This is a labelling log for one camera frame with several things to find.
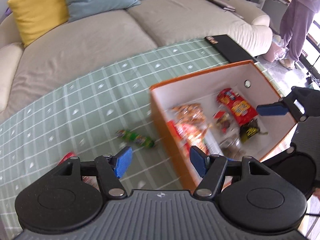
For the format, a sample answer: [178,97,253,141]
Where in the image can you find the orange cardboard box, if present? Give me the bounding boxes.
[150,61,296,191]

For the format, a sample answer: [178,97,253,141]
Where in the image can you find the white gluten snack packet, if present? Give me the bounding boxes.
[204,130,223,155]

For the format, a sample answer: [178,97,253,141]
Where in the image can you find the small red label pastry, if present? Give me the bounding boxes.
[58,152,76,165]

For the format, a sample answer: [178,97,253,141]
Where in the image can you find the person in purple pyjamas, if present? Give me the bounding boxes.
[280,0,319,69]

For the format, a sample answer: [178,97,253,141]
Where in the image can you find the dark remote on sofa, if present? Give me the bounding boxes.
[206,0,235,12]

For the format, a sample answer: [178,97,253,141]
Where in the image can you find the green candy tube pack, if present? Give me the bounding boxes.
[116,129,155,148]

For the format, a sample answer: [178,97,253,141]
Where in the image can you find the dark black yellow snack bag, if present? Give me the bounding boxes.
[240,119,268,143]

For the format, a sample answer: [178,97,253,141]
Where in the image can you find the red dried dates pack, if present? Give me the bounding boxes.
[213,110,234,134]

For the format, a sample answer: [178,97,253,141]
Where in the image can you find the clear pack white balls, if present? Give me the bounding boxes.
[219,128,243,160]

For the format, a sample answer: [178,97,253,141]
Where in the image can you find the yellow cushion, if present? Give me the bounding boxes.
[8,0,68,47]

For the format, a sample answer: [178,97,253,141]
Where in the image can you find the red cartoon snack bag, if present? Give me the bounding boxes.
[216,88,258,126]

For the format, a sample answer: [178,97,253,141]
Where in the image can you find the beige fabric sofa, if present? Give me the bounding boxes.
[1,0,272,121]

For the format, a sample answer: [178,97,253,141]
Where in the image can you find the peanut snack clear bag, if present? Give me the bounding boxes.
[171,103,207,128]

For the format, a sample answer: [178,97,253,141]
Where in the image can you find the green checked tablecloth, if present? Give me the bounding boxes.
[1,39,227,239]

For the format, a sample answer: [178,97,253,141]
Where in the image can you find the red spicy strips bag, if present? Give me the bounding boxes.
[167,120,209,155]

